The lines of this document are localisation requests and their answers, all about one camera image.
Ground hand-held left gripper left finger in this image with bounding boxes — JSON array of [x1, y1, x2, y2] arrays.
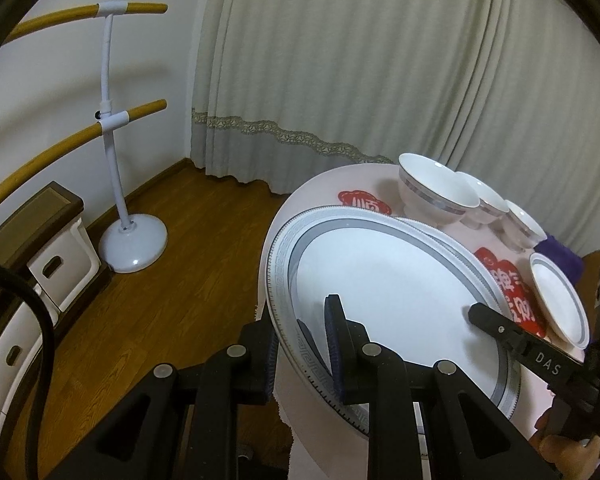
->
[[45, 317, 281, 480]]

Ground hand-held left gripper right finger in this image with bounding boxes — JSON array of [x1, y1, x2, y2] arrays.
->
[[324, 294, 566, 480]]

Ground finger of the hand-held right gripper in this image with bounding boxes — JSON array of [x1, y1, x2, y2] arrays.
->
[[467, 302, 588, 392]]

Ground small white plate grey ring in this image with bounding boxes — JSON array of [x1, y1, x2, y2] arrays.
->
[[529, 252, 592, 351]]

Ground large white plate grey rim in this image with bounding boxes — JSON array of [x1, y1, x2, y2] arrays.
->
[[397, 216, 513, 318], [269, 205, 522, 437]]

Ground white bowl grey band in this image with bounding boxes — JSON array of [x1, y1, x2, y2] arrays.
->
[[501, 200, 549, 253], [454, 171, 511, 230], [398, 152, 482, 227]]

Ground person's right hand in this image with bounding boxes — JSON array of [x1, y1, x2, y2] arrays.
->
[[530, 405, 600, 480]]

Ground brown wooden chair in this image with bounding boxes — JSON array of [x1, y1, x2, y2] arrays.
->
[[579, 251, 600, 321]]

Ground purple cloth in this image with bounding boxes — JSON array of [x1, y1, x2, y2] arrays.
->
[[535, 237, 583, 286]]

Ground round white table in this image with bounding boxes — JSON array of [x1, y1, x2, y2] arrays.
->
[[257, 162, 596, 480]]

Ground cream curtain panel lace trim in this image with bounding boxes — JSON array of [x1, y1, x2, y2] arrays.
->
[[190, 0, 511, 196], [430, 0, 600, 256]]

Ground brown-top white drawer cabinet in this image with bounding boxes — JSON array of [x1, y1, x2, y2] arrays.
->
[[0, 181, 113, 451]]

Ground white clothes rack wooden bars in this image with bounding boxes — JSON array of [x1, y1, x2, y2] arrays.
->
[[0, 2, 170, 275]]

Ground black cable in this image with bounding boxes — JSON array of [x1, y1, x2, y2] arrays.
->
[[0, 258, 56, 480]]

